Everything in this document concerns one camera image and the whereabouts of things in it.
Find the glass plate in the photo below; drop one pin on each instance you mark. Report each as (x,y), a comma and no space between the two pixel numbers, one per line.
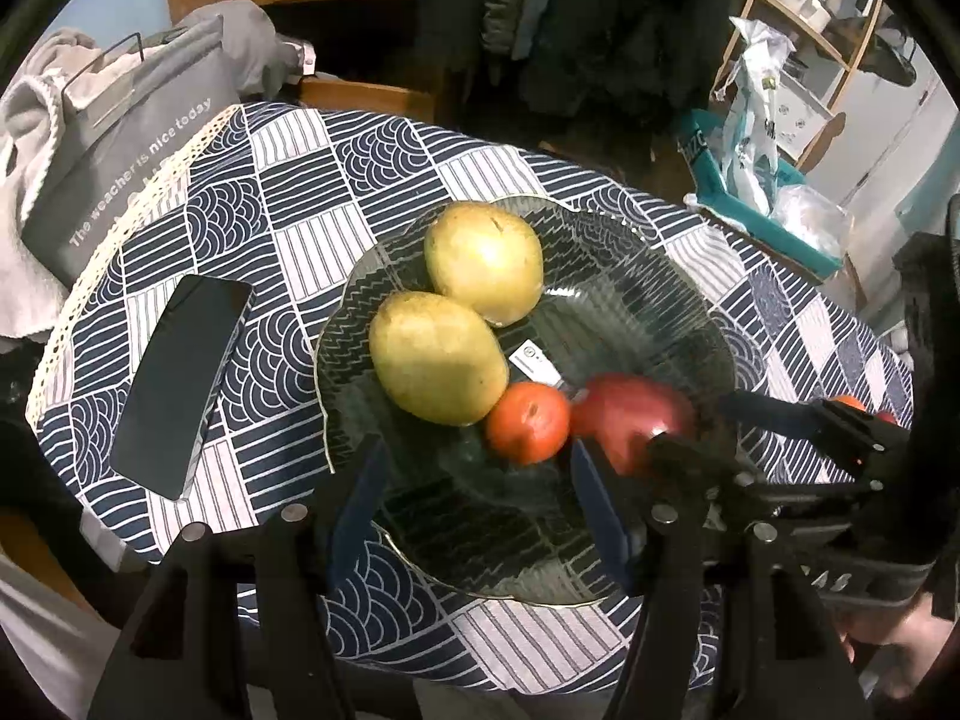
(600,300)

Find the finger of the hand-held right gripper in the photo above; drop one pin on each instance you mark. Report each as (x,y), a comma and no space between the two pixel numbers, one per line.
(697,457)
(780,416)

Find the white patterned drawer box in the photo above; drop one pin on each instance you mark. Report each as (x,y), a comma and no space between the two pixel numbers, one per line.
(806,116)

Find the white cooking pot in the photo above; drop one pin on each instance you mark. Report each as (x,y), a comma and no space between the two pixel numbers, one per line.
(802,0)

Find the clear plastic bag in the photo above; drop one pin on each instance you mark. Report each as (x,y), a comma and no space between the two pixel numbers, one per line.
(814,221)

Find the blue patterned tablecloth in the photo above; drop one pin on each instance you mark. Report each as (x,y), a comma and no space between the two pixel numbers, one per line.
(300,187)

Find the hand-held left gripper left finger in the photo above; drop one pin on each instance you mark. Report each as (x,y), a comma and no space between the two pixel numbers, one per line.
(360,502)

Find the red apple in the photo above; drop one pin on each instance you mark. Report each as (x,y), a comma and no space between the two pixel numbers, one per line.
(634,416)

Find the grey hanging bag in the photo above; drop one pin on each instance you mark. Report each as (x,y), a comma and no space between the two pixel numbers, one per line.
(896,52)

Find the grey hanging jacket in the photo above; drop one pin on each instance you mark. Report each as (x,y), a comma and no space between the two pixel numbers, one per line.
(517,7)

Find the black smartphone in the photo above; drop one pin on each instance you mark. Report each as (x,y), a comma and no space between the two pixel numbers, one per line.
(180,382)

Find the yellow pear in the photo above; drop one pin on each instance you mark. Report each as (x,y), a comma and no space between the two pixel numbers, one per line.
(484,262)
(439,356)

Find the person's right hand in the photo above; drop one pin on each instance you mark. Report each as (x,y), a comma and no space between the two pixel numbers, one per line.
(892,637)

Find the teal plastic bin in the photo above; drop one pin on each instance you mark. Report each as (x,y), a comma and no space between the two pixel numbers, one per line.
(697,142)

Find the white rice bag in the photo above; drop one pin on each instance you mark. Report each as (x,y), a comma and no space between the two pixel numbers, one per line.
(750,127)

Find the grey tote bag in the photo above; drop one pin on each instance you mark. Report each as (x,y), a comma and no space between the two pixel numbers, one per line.
(135,142)

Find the large orange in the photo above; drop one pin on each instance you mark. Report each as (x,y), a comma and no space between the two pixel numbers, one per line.
(847,402)

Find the wooden shelf rack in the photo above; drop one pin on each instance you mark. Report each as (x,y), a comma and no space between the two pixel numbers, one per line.
(851,64)

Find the black hanging coat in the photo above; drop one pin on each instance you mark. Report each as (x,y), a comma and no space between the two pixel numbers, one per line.
(637,30)

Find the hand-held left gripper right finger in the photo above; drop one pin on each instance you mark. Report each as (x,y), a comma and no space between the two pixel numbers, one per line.
(600,510)

